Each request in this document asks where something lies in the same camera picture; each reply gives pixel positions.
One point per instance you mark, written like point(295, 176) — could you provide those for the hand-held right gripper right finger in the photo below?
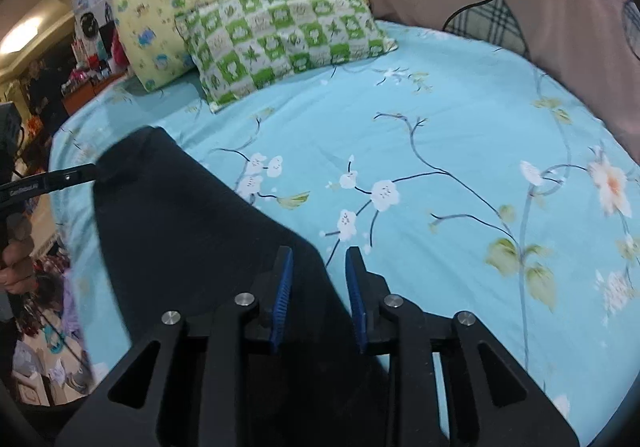
point(358, 307)

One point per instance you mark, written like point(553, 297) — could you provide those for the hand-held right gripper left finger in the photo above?
point(281, 298)

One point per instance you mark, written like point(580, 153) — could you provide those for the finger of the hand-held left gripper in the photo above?
point(55, 179)

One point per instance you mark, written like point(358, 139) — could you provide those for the dark pants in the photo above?
point(200, 247)

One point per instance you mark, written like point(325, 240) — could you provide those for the person's left hand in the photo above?
point(16, 267)

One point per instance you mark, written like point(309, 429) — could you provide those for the wooden dresser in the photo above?
point(87, 94)

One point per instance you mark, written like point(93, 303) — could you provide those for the ceiling light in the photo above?
point(22, 34)

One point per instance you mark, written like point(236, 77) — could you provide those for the colourful clutter pile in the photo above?
point(47, 327)

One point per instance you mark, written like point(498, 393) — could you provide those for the light blue floral bed sheet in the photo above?
point(425, 137)

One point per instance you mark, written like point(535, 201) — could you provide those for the green checked pillow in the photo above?
point(280, 32)

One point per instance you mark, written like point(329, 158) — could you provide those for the plaid cloth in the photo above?
point(487, 27)

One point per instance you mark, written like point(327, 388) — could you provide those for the wall poster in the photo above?
point(92, 19)

